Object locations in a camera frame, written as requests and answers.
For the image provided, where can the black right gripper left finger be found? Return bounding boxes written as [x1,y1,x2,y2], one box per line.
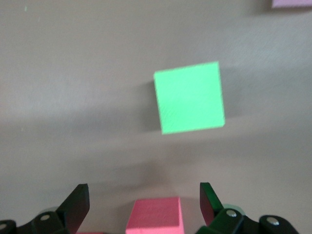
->
[18,184,91,234]

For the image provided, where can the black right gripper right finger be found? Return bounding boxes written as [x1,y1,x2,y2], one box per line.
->
[196,182,260,234]

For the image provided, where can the red foam cube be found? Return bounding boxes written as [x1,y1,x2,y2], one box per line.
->
[125,196,184,234]

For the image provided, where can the green foam cube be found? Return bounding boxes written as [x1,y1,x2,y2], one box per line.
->
[153,60,225,136]

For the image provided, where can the brown table mat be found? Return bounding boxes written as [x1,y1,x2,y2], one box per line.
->
[0,0,312,234]

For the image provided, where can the pink foam cube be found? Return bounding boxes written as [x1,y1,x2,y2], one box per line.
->
[271,0,312,9]

